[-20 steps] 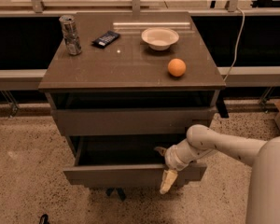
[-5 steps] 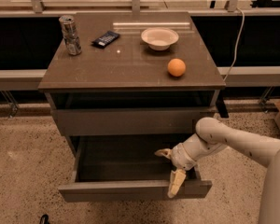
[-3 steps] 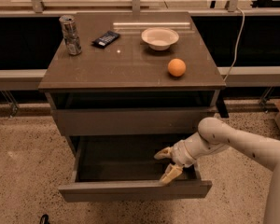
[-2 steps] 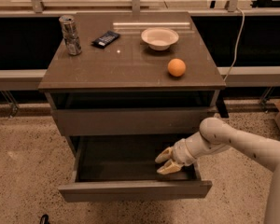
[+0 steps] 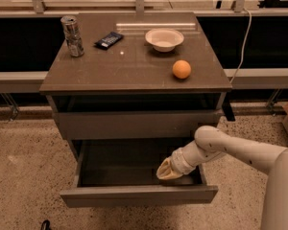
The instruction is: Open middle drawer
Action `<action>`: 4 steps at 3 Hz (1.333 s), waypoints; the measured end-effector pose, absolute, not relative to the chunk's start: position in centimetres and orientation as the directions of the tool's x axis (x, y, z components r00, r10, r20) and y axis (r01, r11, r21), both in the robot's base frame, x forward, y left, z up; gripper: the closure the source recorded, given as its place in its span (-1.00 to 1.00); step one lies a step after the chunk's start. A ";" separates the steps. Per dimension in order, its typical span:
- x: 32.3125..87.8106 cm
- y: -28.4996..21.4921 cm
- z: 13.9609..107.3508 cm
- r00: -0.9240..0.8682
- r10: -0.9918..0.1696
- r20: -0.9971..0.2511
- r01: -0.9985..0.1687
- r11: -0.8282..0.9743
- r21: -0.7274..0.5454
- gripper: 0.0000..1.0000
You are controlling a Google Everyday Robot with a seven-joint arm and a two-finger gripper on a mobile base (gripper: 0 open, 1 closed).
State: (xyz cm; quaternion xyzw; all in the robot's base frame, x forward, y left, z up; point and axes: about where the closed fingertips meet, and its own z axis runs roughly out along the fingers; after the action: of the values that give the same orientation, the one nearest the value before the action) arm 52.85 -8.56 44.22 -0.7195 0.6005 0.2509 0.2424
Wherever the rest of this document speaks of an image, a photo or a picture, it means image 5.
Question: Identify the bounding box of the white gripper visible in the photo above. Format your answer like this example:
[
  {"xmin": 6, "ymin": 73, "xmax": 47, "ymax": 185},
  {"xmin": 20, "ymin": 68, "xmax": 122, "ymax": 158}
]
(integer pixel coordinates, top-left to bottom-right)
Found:
[{"xmin": 156, "ymin": 148, "xmax": 195, "ymax": 180}]

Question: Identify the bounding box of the grey drawer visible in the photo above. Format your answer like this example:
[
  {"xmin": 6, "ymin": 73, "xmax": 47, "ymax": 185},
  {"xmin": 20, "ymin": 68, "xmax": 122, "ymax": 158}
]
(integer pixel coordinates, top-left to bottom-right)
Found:
[
  {"xmin": 55, "ymin": 110, "xmax": 223, "ymax": 140},
  {"xmin": 60, "ymin": 138, "xmax": 218, "ymax": 208}
]

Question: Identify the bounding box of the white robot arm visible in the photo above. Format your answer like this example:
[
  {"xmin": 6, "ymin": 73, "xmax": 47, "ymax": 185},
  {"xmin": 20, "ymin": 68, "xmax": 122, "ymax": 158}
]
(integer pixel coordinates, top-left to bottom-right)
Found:
[{"xmin": 156, "ymin": 126, "xmax": 288, "ymax": 230}]

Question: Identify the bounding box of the grey top drawer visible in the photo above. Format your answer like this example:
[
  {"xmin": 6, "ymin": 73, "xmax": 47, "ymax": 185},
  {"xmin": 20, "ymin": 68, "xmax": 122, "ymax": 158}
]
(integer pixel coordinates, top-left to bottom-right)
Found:
[{"xmin": 55, "ymin": 110, "xmax": 223, "ymax": 140}]

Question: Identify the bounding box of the grey drawer cabinet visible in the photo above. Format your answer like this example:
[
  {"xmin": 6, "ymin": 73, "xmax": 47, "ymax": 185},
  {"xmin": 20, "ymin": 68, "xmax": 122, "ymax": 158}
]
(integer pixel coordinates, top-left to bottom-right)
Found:
[{"xmin": 39, "ymin": 11, "xmax": 236, "ymax": 207}]

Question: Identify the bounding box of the orange fruit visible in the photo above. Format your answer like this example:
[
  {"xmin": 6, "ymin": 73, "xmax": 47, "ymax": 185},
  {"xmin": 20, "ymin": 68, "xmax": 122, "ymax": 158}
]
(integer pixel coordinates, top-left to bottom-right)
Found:
[{"xmin": 172, "ymin": 60, "xmax": 191, "ymax": 80}]

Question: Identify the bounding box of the white bowl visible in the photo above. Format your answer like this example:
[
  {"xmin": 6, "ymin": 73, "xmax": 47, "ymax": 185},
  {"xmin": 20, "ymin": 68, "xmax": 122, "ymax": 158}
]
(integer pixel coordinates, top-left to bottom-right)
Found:
[{"xmin": 145, "ymin": 29, "xmax": 184, "ymax": 53}]

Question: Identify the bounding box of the small black floor object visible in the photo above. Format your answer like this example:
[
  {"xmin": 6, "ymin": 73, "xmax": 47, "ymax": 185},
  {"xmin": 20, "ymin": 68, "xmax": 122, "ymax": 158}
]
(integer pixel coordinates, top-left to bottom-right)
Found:
[{"xmin": 40, "ymin": 219, "xmax": 51, "ymax": 230}]

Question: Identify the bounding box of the silver drink can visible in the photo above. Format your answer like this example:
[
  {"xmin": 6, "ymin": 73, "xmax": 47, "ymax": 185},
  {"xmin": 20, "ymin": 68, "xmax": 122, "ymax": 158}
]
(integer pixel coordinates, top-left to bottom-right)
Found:
[{"xmin": 60, "ymin": 15, "xmax": 84, "ymax": 58}]

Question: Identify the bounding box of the white cable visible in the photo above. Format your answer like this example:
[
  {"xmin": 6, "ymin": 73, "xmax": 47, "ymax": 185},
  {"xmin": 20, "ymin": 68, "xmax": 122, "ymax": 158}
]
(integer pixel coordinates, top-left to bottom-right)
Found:
[{"xmin": 228, "ymin": 7, "xmax": 252, "ymax": 84}]

